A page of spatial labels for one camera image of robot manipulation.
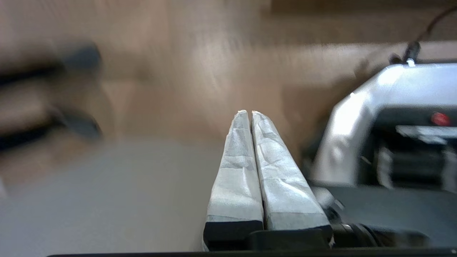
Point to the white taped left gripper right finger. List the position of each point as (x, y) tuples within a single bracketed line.
[(285, 189)]

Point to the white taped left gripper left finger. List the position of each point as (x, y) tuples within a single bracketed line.
[(235, 178)]

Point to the robot base housing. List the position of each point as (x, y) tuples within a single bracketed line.
[(357, 125)]

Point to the black stand legs with feet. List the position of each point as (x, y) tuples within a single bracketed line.
[(78, 59)]

